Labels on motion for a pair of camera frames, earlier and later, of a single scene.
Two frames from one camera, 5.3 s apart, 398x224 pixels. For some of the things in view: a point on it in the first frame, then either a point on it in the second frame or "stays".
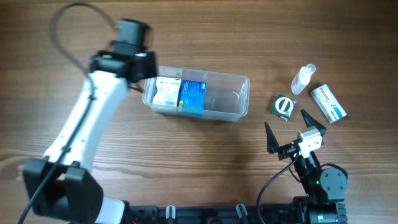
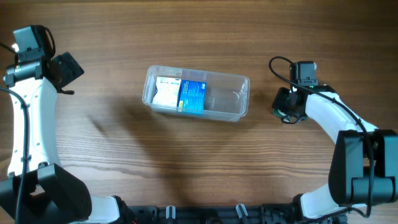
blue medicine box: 191,98 stays
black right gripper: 273,145 → 278,103
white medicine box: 166,91 stays
